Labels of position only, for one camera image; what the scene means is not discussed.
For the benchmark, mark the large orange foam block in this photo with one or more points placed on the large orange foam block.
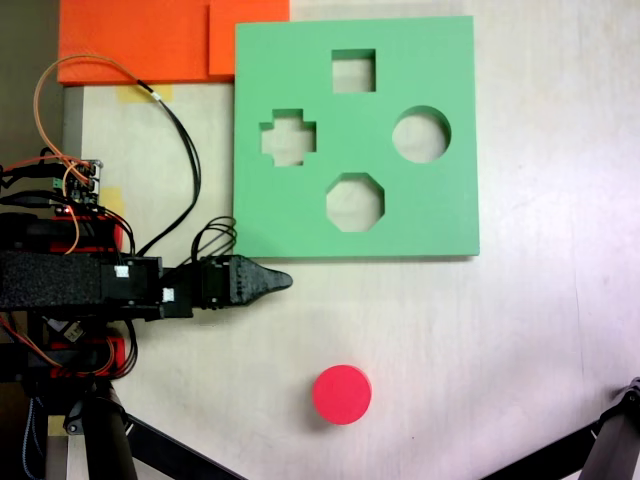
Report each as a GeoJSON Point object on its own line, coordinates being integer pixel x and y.
{"type": "Point", "coordinates": [130, 40]}

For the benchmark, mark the yellow tape patch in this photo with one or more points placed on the yellow tape patch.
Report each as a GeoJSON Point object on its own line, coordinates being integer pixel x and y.
{"type": "Point", "coordinates": [114, 200]}

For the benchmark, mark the wide yellow tape strip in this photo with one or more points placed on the wide yellow tape strip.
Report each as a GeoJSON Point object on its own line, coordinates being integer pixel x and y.
{"type": "Point", "coordinates": [130, 94]}

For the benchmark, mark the small orange foam block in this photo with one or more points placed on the small orange foam block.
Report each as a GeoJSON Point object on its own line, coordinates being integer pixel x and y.
{"type": "Point", "coordinates": [235, 35]}

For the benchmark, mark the slim black tripod leg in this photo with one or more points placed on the slim black tripod leg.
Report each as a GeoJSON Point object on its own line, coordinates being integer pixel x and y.
{"type": "Point", "coordinates": [175, 452]}
{"type": "Point", "coordinates": [550, 455]}

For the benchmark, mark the black power circuit board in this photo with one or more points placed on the black power circuit board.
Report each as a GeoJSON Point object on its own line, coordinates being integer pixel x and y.
{"type": "Point", "coordinates": [70, 331]}

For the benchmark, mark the circuit board with green terminal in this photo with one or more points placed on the circuit board with green terminal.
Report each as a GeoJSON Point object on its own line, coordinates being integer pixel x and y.
{"type": "Point", "coordinates": [80, 192]}

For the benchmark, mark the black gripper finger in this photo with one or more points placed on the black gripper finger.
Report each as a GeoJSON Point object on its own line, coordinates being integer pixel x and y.
{"type": "Point", "coordinates": [257, 280]}

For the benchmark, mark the thick black tripod leg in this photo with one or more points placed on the thick black tripod leg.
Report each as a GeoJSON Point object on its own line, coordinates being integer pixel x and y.
{"type": "Point", "coordinates": [615, 440]}
{"type": "Point", "coordinates": [107, 445]}

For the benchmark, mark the red printed table clamp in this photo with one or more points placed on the red printed table clamp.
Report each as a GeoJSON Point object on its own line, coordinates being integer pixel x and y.
{"type": "Point", "coordinates": [119, 235]}
{"type": "Point", "coordinates": [118, 350]}

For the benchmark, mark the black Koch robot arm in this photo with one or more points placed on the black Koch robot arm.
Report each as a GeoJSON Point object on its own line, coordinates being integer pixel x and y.
{"type": "Point", "coordinates": [60, 280]}

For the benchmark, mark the green shape sorting board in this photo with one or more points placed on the green shape sorting board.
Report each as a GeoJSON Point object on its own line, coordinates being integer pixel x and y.
{"type": "Point", "coordinates": [425, 225]}

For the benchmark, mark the red cylinder block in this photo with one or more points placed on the red cylinder block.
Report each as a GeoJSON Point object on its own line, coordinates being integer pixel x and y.
{"type": "Point", "coordinates": [342, 395]}

